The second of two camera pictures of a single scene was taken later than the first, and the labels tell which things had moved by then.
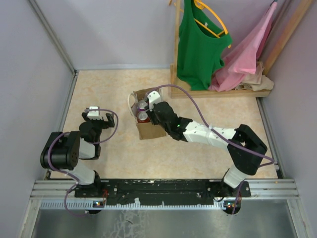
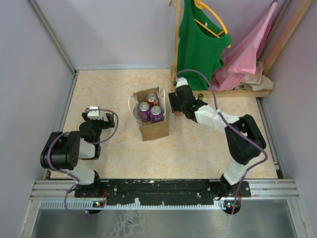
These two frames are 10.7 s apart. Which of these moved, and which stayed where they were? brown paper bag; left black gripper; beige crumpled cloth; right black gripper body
Moved: right black gripper body
Stayed: beige crumpled cloth; left black gripper; brown paper bag
